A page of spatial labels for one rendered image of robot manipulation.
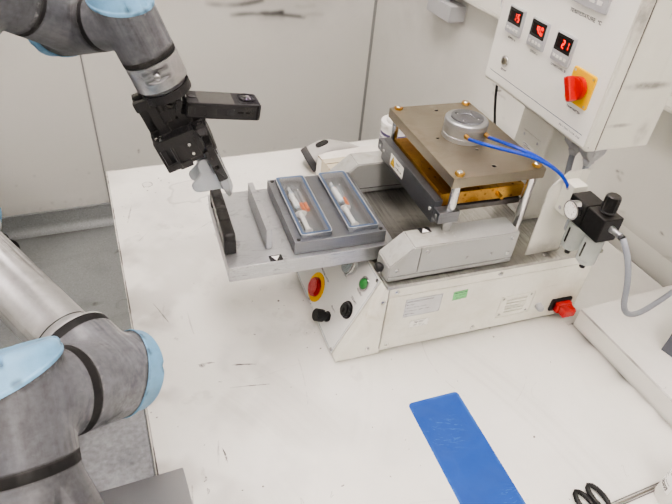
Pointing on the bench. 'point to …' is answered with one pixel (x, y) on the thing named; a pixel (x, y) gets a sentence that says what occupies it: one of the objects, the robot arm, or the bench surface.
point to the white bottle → (664, 489)
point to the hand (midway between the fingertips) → (230, 186)
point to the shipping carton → (339, 157)
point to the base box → (462, 306)
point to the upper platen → (479, 196)
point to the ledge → (635, 344)
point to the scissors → (590, 495)
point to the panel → (334, 297)
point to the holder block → (327, 219)
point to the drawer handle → (223, 221)
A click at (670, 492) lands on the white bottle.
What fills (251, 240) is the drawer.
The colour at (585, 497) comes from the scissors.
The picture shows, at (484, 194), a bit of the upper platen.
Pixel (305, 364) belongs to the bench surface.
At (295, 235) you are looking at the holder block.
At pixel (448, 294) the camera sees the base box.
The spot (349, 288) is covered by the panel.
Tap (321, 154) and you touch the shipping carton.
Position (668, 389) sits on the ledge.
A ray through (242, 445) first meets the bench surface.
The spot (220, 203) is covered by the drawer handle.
